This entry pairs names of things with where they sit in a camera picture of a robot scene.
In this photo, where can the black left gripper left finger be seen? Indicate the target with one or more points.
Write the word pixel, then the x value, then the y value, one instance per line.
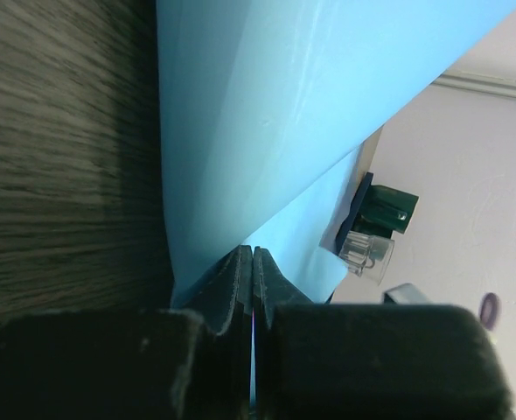
pixel 187 363

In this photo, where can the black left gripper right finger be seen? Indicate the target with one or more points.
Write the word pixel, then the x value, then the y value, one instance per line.
pixel 369 361

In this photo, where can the large blue wrapping paper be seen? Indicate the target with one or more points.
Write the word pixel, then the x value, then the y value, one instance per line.
pixel 264 105

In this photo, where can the clear plastic cup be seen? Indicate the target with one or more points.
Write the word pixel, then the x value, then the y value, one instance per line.
pixel 367 255

